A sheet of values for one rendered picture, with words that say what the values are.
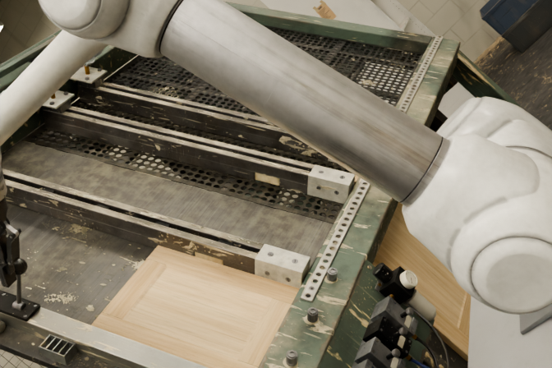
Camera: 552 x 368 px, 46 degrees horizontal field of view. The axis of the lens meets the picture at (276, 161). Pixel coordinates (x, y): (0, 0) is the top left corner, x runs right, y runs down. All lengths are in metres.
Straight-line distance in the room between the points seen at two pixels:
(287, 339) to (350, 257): 0.31
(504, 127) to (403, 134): 0.21
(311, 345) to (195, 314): 0.29
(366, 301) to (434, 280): 0.67
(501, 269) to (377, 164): 0.19
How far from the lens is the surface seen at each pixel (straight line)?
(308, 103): 0.80
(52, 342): 1.59
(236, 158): 1.99
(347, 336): 1.54
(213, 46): 0.82
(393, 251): 2.19
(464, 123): 0.98
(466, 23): 6.55
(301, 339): 1.49
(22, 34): 8.31
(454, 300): 2.30
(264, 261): 1.63
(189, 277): 1.68
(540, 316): 1.05
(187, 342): 1.53
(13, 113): 1.14
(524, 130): 0.99
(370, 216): 1.82
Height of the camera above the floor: 1.26
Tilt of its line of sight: 4 degrees down
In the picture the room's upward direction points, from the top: 49 degrees counter-clockwise
